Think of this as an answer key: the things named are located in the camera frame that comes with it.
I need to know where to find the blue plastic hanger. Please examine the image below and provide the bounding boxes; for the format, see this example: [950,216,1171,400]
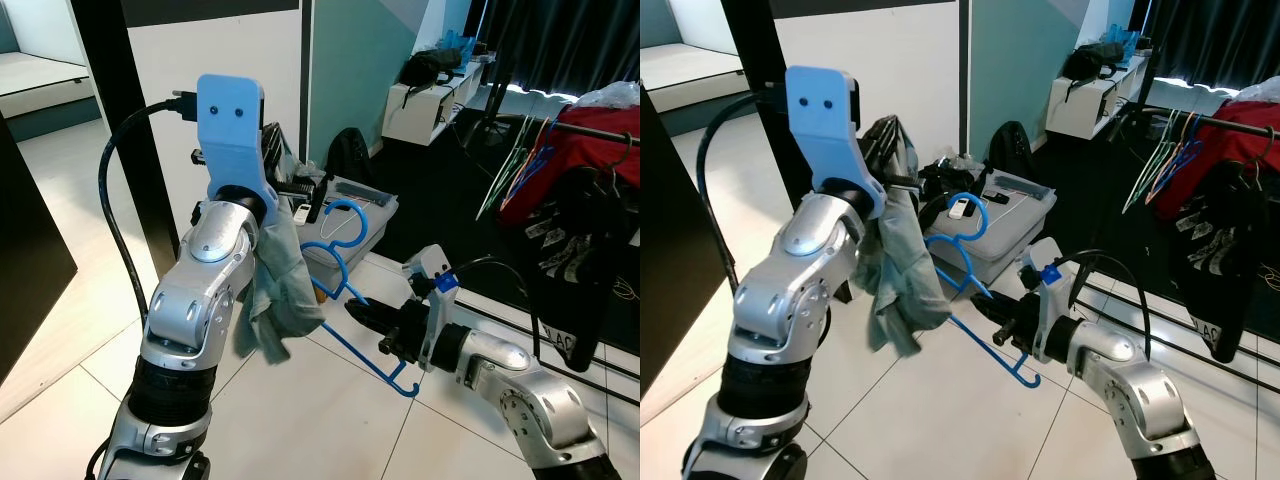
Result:
[1150,135,1206,191]
[497,140,559,206]
[297,198,421,399]
[920,192,1043,389]

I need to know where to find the grey green garment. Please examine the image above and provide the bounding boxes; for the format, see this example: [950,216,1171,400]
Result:
[233,195,328,367]
[862,185,953,358]

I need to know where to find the orange plastic hanger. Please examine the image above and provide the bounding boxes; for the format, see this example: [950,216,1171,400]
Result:
[1145,150,1201,201]
[505,125,551,201]

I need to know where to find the pale green plastic hanger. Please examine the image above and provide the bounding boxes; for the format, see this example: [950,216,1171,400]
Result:
[1122,110,1196,216]
[478,113,553,223]

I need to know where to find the black backpack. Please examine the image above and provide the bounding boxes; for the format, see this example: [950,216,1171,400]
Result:
[985,120,1038,183]
[328,127,378,191]

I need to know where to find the grey hard suitcase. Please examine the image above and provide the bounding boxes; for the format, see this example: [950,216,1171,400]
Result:
[290,172,401,288]
[920,165,1059,291]

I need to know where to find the white low cabinet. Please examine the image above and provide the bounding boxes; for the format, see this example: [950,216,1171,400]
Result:
[1045,55,1151,141]
[380,60,506,149]

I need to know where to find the black bag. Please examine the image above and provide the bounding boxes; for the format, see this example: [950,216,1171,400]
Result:
[400,47,468,91]
[1060,40,1129,83]

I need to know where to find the black white patterned garment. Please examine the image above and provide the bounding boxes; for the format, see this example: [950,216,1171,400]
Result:
[523,165,641,374]
[1168,158,1280,364]

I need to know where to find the small blue plastic item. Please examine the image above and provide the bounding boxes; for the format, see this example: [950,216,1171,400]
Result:
[438,30,476,63]
[1100,28,1141,59]

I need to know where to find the black door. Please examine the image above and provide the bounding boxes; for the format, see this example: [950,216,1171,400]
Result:
[0,108,79,389]
[640,88,743,399]

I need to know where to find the white bed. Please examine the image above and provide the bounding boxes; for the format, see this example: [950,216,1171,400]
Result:
[640,45,741,136]
[0,50,101,141]

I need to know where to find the red garment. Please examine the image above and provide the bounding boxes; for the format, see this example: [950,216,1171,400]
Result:
[498,100,641,233]
[1145,95,1280,216]

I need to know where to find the clear plastic bag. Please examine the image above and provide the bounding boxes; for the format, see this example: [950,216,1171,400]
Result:
[573,80,641,113]
[1232,76,1280,103]

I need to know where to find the black metal clothes rack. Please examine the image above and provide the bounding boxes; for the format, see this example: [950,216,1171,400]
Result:
[1080,105,1280,346]
[365,108,641,406]

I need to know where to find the dark curtain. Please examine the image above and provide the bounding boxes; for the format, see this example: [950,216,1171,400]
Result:
[468,0,641,98]
[1140,0,1280,93]

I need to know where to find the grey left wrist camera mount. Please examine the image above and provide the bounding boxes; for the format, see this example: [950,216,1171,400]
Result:
[785,65,863,223]
[195,74,269,216]

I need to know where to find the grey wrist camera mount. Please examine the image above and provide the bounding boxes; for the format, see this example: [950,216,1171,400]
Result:
[1018,237,1079,363]
[785,65,863,223]
[195,74,269,216]
[403,243,463,369]

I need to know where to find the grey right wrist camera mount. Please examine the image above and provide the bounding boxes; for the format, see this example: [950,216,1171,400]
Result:
[403,243,463,369]
[1018,237,1079,363]

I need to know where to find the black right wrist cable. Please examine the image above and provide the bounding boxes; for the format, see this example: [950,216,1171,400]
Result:
[1055,250,1153,361]
[440,257,546,363]

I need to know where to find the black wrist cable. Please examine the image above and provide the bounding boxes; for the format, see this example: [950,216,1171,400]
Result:
[97,90,201,331]
[690,88,793,291]
[1055,250,1153,361]
[440,257,546,363]

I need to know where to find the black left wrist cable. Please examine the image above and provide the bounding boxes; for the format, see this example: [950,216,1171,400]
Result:
[97,90,201,331]
[690,88,793,291]

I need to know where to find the black door frame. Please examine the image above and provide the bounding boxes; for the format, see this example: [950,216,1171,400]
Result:
[68,0,183,286]
[720,0,816,206]

